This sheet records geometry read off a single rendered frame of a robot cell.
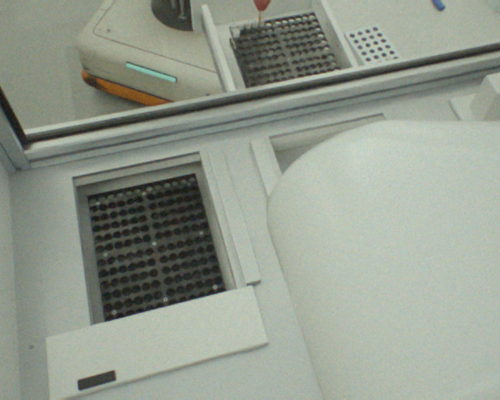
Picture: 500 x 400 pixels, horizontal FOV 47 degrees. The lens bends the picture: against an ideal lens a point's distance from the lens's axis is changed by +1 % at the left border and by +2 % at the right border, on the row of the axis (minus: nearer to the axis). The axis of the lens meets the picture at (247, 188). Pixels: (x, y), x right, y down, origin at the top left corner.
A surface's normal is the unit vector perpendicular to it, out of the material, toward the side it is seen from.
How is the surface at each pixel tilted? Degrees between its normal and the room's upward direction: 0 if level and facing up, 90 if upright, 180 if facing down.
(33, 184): 0
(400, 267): 22
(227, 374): 0
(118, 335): 0
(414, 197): 10
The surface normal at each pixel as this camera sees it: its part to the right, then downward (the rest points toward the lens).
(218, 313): 0.02, -0.53
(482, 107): -0.96, 0.21
